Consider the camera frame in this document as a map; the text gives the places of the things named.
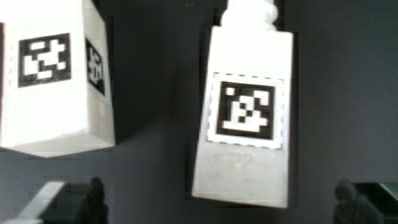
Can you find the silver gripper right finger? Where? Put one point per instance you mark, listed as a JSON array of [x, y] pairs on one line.
[[367, 203]]

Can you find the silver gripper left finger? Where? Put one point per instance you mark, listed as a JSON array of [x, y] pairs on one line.
[[68, 203]]

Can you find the white table leg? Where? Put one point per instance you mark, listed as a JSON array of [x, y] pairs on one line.
[[56, 95], [243, 160]]

